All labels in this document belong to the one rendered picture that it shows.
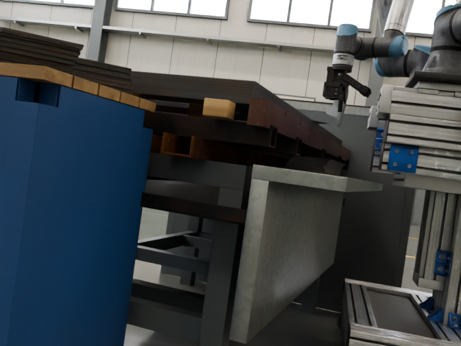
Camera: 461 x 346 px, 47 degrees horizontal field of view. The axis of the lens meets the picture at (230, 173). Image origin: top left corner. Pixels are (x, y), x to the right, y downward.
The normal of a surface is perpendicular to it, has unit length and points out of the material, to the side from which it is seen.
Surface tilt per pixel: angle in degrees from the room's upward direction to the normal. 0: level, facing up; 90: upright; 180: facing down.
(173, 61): 90
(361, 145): 90
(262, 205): 90
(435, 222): 90
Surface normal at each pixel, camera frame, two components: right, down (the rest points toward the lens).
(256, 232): -0.33, -0.03
